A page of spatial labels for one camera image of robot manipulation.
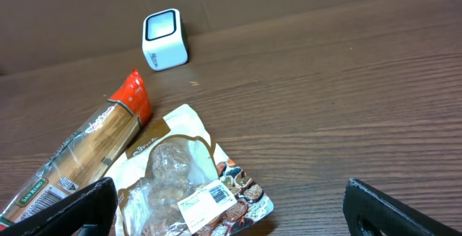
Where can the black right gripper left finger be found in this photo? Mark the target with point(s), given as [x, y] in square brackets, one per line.
[89, 211]

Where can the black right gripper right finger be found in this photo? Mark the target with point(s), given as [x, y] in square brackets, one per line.
[368, 211]

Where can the orange spaghetti packet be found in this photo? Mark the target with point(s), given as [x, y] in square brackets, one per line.
[87, 154]

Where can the cream brown nut bag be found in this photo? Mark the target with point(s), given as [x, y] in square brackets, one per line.
[176, 180]

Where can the white barcode scanner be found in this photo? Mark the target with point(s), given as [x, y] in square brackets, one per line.
[165, 40]

